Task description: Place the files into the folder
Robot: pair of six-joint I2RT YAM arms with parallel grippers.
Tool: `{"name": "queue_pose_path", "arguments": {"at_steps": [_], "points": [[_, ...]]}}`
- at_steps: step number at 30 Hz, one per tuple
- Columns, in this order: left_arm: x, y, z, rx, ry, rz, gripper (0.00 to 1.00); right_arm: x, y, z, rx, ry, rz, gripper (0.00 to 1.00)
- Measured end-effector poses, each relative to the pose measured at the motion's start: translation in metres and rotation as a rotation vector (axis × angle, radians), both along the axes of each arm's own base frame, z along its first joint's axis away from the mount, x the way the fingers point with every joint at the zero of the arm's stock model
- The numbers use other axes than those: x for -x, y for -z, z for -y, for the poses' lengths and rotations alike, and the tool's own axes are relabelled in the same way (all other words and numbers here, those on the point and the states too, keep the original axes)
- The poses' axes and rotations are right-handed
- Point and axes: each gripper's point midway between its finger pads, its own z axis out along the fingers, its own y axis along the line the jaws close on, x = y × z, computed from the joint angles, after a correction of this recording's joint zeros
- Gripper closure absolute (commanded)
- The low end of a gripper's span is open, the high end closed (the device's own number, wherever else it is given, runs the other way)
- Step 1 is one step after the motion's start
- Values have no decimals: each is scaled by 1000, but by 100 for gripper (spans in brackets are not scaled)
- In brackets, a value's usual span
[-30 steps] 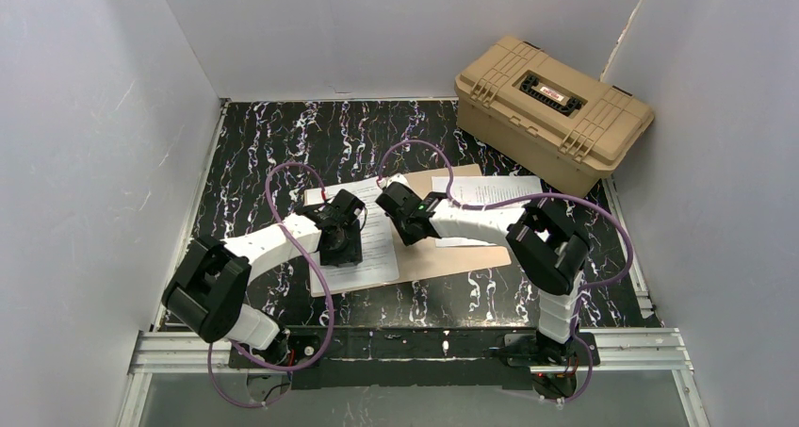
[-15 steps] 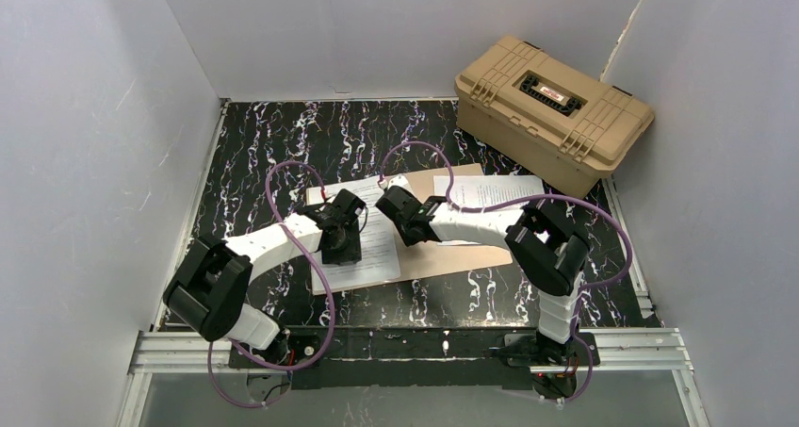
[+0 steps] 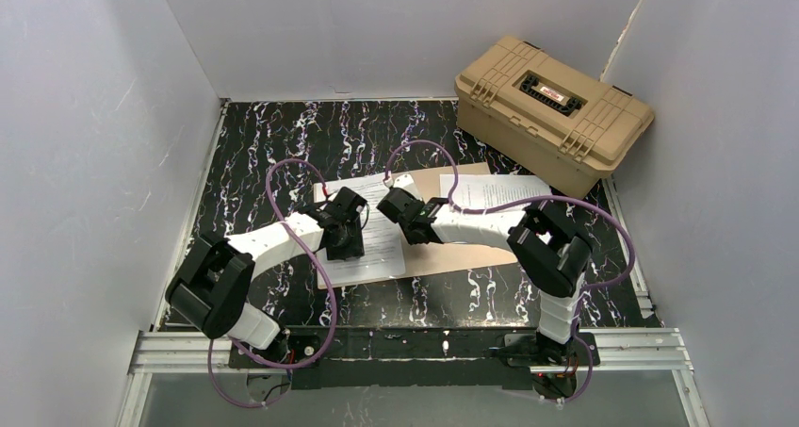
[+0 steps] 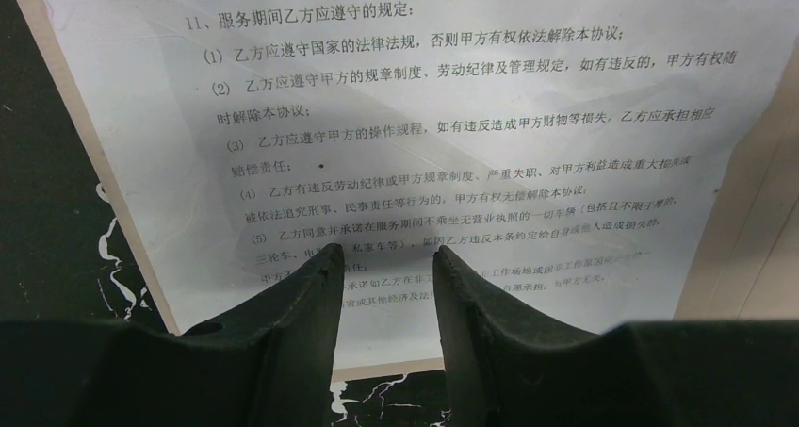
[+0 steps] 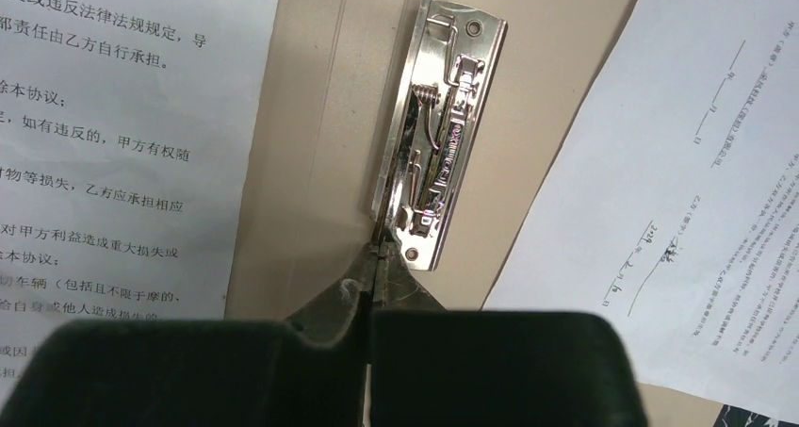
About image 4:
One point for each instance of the beige paper folder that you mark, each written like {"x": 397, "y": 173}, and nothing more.
{"x": 749, "y": 224}

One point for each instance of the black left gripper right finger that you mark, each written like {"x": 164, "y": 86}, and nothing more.
{"x": 509, "y": 364}

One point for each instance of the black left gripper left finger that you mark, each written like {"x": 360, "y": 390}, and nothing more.
{"x": 265, "y": 362}

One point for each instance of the printed white paper sheet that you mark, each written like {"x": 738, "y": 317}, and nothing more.
{"x": 406, "y": 149}

